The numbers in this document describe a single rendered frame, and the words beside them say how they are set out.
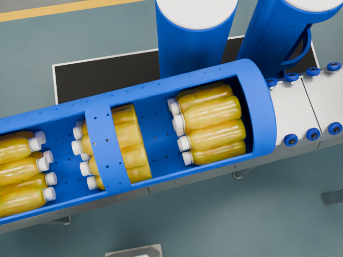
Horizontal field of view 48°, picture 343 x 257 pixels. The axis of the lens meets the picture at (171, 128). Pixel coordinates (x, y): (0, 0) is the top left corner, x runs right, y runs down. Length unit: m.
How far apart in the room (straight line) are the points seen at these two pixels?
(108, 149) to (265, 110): 0.40
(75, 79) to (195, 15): 1.09
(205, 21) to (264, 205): 1.23
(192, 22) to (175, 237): 1.25
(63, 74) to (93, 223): 0.85
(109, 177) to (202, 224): 1.23
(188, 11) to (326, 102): 0.55
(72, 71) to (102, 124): 1.31
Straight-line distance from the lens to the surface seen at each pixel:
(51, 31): 2.57
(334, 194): 2.15
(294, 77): 1.32
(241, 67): 1.05
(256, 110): 0.99
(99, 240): 2.18
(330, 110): 1.39
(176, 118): 1.03
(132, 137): 1.01
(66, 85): 2.22
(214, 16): 1.31
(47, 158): 1.21
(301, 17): 1.42
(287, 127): 1.32
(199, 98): 1.08
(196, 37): 1.32
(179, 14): 1.30
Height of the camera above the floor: 2.14
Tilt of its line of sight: 75 degrees down
